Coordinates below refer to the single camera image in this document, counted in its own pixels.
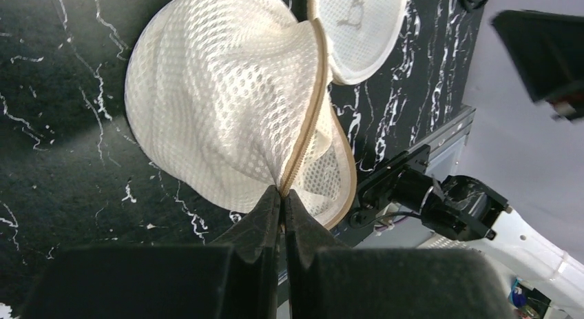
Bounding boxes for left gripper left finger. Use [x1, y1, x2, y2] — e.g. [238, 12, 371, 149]
[21, 186, 281, 318]

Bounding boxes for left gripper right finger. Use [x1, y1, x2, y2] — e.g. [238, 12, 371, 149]
[283, 192, 514, 318]

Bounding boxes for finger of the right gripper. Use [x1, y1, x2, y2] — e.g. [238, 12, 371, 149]
[491, 10, 583, 122]

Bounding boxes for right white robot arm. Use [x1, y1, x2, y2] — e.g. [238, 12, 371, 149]
[348, 10, 583, 317]

